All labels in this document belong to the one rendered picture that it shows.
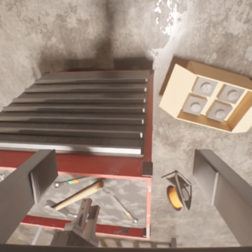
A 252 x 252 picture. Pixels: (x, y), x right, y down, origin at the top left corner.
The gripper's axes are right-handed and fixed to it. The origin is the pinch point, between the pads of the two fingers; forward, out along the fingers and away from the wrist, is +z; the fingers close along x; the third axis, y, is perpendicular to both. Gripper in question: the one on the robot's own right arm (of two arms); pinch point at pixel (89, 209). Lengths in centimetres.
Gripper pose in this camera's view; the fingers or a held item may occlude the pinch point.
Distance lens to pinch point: 56.2
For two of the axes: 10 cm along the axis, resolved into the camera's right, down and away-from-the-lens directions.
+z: 1.3, -6.2, 7.7
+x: -4.7, -7.3, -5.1
